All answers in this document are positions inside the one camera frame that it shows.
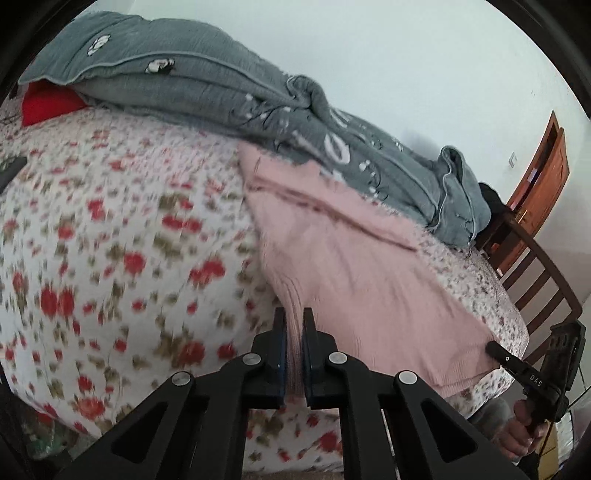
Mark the red pillow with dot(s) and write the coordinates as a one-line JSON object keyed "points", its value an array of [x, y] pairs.
{"points": [[48, 104]]}

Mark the black flat device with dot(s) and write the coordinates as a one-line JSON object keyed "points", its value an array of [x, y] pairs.
{"points": [[11, 168]]}

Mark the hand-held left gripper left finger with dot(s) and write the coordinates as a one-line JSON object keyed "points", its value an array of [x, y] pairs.
{"points": [[278, 350]]}

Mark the bed with floral sheet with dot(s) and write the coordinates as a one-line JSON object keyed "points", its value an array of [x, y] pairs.
{"points": [[115, 230]]}

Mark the person's right hand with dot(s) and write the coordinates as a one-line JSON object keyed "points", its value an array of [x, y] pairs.
{"points": [[519, 434]]}

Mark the pink knitted sweater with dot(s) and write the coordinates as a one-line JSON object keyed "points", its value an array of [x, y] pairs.
{"points": [[351, 267]]}

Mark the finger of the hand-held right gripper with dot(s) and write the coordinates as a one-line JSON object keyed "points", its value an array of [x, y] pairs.
{"points": [[517, 367]]}

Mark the white wall switch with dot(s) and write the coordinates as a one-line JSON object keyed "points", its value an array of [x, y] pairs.
{"points": [[513, 159]]}

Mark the brown wooden door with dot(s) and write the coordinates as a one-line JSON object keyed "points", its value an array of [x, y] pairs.
{"points": [[545, 184]]}

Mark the grey floral quilt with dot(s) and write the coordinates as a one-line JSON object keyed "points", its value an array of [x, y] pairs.
{"points": [[207, 87]]}

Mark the brown wooden bed end frame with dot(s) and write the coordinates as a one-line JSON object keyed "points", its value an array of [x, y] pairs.
{"points": [[541, 256]]}

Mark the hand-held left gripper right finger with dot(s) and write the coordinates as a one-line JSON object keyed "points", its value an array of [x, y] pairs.
{"points": [[308, 355]]}

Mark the black cloth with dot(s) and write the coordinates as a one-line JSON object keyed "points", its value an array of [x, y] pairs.
{"points": [[491, 198]]}

